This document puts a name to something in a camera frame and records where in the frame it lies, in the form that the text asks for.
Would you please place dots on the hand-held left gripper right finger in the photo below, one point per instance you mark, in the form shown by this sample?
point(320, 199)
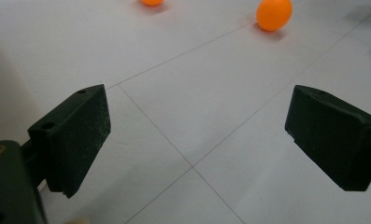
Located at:
point(332, 140)

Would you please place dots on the orange ping-pong ball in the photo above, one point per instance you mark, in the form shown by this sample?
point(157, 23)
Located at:
point(152, 2)
point(273, 14)

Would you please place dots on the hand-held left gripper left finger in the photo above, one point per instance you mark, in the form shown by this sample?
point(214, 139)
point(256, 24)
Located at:
point(74, 140)

